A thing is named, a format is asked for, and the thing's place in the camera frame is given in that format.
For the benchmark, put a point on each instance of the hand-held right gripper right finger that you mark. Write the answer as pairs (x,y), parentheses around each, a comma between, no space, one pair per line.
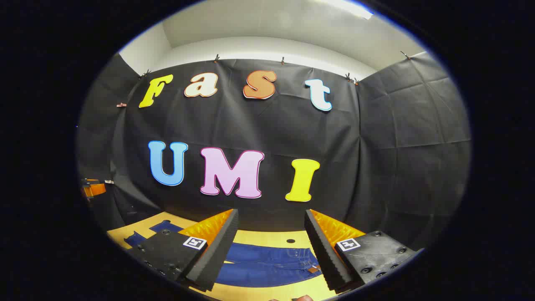
(324,251)

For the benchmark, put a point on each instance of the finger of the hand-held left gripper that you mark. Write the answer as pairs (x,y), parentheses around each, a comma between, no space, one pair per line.
(95,190)

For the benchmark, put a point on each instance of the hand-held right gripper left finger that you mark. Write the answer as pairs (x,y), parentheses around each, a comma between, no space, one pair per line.
(217,251)

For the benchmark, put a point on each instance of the blue denim jeans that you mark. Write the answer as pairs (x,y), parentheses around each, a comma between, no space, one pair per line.
(267,263)

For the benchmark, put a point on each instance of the black backdrop cloth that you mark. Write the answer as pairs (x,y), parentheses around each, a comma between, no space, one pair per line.
(250,125)

